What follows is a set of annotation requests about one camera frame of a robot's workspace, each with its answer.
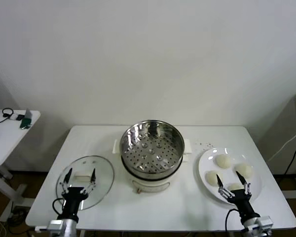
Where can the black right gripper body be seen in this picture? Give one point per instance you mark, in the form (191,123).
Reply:
(244,202)

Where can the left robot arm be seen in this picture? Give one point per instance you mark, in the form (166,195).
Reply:
(64,228)

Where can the small white device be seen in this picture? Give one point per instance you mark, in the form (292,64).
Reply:
(13,116)

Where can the small black device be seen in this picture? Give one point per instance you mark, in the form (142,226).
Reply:
(20,117)

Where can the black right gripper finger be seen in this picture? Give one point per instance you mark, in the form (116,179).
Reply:
(220,182)
(241,178)

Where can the round glass pot lid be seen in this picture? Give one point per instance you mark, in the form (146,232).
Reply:
(102,177)

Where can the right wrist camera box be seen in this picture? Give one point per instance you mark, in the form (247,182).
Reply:
(266,222)

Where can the white steamed baozi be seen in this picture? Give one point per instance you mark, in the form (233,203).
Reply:
(212,177)
(246,169)
(235,186)
(223,161)

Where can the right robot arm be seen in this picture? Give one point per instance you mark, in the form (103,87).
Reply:
(254,225)

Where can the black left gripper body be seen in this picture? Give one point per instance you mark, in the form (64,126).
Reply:
(72,202)

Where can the green object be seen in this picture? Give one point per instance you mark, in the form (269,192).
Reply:
(25,122)

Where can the grey triangular stand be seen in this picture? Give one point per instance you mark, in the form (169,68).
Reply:
(28,113)

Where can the white electric cooker pot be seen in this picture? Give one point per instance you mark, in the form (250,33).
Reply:
(150,184)

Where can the white side table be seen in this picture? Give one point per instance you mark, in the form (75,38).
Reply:
(7,143)

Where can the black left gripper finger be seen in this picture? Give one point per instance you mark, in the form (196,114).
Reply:
(67,175)
(94,176)

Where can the perforated steel steamer basket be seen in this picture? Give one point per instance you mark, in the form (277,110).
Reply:
(138,138)

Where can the round white plate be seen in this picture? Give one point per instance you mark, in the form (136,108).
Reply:
(209,158)

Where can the scattered brown crumbs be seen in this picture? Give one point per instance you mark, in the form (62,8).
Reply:
(200,143)

